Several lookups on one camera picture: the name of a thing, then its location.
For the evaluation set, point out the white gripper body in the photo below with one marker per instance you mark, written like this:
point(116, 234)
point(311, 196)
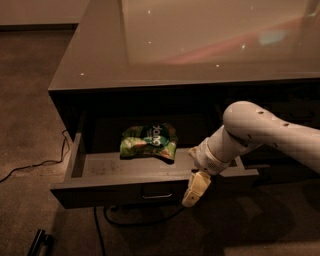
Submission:
point(207, 159)

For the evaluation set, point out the drawer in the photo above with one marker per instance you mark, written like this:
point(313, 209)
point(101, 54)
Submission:
point(97, 176)

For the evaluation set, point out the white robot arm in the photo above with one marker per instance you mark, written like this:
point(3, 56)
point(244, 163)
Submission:
point(247, 126)

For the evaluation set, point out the dark grey drawer cabinet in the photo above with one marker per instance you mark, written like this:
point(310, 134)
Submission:
point(169, 57)

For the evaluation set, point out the green snack bag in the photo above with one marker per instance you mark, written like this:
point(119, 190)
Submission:
point(158, 141)

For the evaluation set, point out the black metal floor object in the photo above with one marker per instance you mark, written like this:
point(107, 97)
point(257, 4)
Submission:
point(42, 244)

